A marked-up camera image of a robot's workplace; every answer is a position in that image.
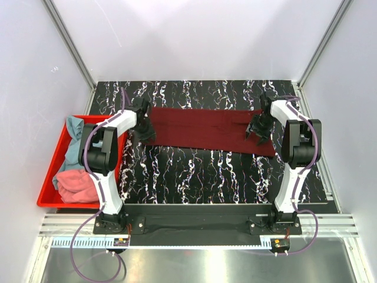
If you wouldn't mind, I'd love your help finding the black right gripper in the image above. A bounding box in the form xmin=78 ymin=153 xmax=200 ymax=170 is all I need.
xmin=244 ymin=114 xmax=276 ymax=146

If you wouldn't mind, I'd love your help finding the dark red t shirt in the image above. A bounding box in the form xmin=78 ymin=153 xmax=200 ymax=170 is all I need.
xmin=147 ymin=107 xmax=275 ymax=157

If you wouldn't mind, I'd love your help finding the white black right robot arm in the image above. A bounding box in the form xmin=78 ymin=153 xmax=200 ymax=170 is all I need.
xmin=245 ymin=91 xmax=322 ymax=236

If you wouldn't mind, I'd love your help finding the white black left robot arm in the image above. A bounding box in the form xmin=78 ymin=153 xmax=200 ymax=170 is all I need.
xmin=78 ymin=98 xmax=156 ymax=234

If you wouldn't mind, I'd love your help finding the black marbled table mat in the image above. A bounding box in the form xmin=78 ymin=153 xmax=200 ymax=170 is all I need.
xmin=88 ymin=79 xmax=338 ymax=213

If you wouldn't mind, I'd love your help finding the light blue t shirt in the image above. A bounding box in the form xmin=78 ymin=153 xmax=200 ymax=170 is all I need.
xmin=52 ymin=116 xmax=84 ymax=190

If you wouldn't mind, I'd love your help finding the pink t shirt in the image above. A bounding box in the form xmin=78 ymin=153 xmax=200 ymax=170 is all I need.
xmin=56 ymin=169 xmax=99 ymax=203

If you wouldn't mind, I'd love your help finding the red plastic bin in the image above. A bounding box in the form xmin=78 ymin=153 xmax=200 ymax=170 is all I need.
xmin=37 ymin=115 xmax=128 ymax=209

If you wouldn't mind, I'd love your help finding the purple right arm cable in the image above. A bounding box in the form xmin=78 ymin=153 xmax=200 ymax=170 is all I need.
xmin=282 ymin=96 xmax=322 ymax=256

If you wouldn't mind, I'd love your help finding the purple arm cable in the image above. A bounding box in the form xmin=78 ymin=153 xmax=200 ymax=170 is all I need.
xmin=69 ymin=87 xmax=129 ymax=281
xmin=282 ymin=96 xmax=322 ymax=256

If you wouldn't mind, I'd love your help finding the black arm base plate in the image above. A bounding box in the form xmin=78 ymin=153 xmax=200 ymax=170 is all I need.
xmin=94 ymin=204 xmax=302 ymax=248

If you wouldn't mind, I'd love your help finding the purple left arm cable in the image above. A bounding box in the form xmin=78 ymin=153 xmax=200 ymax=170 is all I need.
xmin=69 ymin=87 xmax=129 ymax=281

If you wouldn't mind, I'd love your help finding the white slotted cable duct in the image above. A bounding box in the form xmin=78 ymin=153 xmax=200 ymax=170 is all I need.
xmin=52 ymin=236 xmax=272 ymax=250

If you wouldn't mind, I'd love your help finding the aluminium frame rail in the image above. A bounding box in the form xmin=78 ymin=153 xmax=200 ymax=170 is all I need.
xmin=39 ymin=213 xmax=359 ymax=238

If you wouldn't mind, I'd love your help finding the left aluminium corner post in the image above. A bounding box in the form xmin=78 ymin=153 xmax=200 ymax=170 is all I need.
xmin=41 ymin=0 xmax=97 ymax=91

